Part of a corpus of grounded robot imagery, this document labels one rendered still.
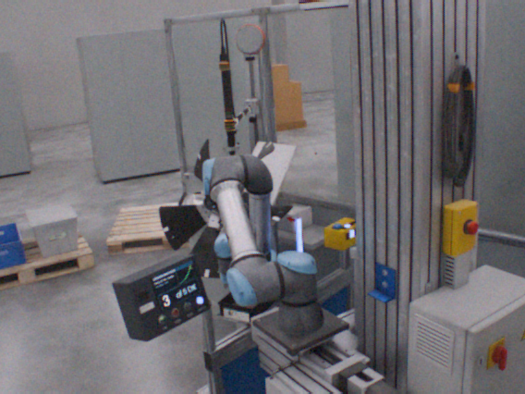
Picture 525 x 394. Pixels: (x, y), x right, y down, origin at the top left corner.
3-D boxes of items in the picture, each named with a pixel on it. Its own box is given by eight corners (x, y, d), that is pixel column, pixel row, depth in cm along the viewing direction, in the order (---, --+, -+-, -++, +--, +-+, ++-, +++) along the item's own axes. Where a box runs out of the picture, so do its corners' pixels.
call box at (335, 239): (345, 238, 253) (344, 216, 250) (363, 242, 247) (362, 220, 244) (324, 249, 243) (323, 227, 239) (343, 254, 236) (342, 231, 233)
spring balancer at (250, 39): (238, 55, 296) (235, 55, 290) (235, 25, 292) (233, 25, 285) (266, 53, 294) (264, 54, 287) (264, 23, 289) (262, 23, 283)
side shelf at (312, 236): (288, 223, 318) (287, 218, 317) (339, 235, 294) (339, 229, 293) (260, 236, 302) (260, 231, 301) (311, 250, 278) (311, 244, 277)
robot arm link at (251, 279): (287, 288, 157) (241, 146, 187) (237, 298, 153) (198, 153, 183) (281, 305, 167) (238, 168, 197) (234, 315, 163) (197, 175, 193)
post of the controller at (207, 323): (211, 347, 194) (204, 298, 188) (216, 350, 192) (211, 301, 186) (204, 350, 191) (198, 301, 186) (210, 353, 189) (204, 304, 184)
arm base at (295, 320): (334, 323, 169) (333, 294, 166) (295, 339, 161) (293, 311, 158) (304, 305, 181) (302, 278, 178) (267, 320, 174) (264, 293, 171)
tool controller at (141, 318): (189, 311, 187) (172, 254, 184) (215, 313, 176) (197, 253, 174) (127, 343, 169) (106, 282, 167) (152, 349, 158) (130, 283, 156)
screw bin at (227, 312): (244, 294, 242) (243, 279, 239) (278, 300, 234) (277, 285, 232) (218, 317, 223) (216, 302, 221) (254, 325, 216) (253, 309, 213)
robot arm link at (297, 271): (323, 299, 164) (322, 257, 160) (281, 307, 161) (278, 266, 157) (310, 282, 175) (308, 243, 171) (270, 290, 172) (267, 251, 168)
